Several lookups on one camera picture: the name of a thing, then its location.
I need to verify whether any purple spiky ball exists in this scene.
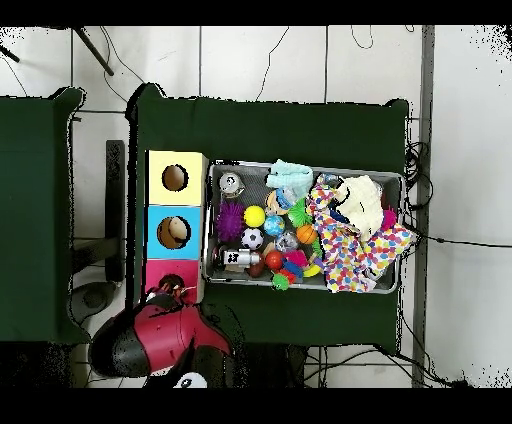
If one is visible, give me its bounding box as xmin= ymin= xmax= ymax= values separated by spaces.
xmin=215 ymin=200 xmax=246 ymax=243

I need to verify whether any orange striped tiger plush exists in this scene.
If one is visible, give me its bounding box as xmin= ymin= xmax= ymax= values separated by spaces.
xmin=157 ymin=273 xmax=199 ymax=300

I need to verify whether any plain yellow ball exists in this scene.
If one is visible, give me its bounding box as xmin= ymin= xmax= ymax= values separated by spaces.
xmin=243 ymin=205 xmax=267 ymax=228

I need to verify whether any small toy soccer ball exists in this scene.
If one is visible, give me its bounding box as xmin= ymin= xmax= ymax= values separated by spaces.
xmin=240 ymin=227 xmax=265 ymax=251

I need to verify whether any mint green waffle cloth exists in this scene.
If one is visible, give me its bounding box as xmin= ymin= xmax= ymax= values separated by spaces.
xmin=265 ymin=158 xmax=315 ymax=191

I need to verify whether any green cloth side table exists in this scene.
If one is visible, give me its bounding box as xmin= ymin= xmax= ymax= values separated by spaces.
xmin=0 ymin=87 xmax=94 ymax=346

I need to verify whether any coiled black cable bundle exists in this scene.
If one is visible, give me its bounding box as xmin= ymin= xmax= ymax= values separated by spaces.
xmin=402 ymin=139 xmax=435 ymax=212

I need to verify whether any cream waffle cloth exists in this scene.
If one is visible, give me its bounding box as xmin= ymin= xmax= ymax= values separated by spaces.
xmin=331 ymin=174 xmax=385 ymax=243

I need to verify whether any silver drink can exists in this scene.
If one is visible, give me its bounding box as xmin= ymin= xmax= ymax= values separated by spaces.
xmin=218 ymin=171 xmax=246 ymax=198

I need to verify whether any wooden box with three holes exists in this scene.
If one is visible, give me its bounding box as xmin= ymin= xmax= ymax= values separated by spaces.
xmin=142 ymin=149 xmax=210 ymax=305

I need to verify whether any shallow clear mesh bin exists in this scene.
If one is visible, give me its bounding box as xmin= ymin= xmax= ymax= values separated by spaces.
xmin=202 ymin=159 xmax=405 ymax=295

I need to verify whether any orange toy basketball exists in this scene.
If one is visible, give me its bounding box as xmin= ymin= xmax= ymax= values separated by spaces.
xmin=295 ymin=223 xmax=318 ymax=246

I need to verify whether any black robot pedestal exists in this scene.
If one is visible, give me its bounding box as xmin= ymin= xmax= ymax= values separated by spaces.
xmin=243 ymin=343 xmax=310 ymax=389

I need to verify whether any blue globe ball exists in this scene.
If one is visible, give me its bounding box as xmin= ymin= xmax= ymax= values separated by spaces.
xmin=263 ymin=214 xmax=287 ymax=237

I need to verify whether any black tripod leg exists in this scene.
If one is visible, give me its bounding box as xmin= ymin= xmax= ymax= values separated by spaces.
xmin=72 ymin=26 xmax=116 ymax=77
xmin=0 ymin=42 xmax=21 ymax=64

